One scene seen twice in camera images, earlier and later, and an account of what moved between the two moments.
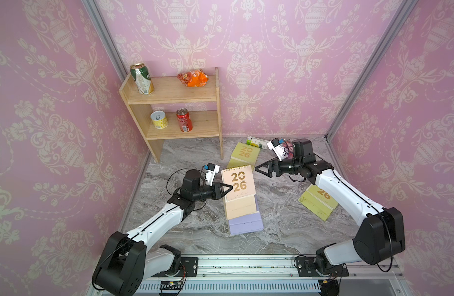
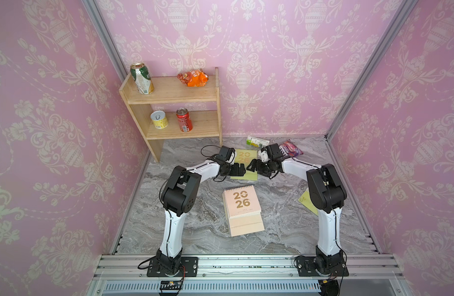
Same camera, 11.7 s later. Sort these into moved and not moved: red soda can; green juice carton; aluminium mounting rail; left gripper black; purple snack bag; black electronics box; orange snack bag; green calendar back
Moved: green calendar back; left gripper black
Not moved: purple snack bag; black electronics box; orange snack bag; aluminium mounting rail; green juice carton; red soda can
